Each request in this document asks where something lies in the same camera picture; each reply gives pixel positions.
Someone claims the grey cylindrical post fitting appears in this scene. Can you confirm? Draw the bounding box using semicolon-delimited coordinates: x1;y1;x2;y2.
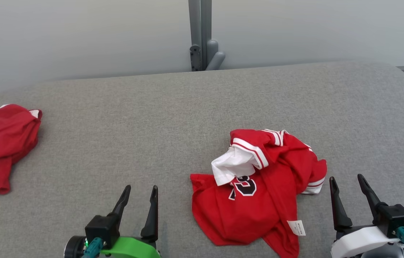
206;39;226;71

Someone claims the red jersey with number print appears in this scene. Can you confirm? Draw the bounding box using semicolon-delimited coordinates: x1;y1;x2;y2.
190;128;328;258

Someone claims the dark grey hinge plate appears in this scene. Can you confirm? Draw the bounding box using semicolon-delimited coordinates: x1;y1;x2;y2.
189;45;202;71

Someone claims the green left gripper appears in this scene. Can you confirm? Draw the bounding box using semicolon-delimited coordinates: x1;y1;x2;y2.
100;185;161;258

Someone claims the grey fabric sofa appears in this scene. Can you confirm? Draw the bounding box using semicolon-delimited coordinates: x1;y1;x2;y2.
0;61;404;258

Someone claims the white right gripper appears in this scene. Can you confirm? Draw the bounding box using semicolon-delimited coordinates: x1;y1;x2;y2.
329;174;401;258

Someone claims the teal plug left camera cable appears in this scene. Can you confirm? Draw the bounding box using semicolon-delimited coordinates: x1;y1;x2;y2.
82;237;104;258

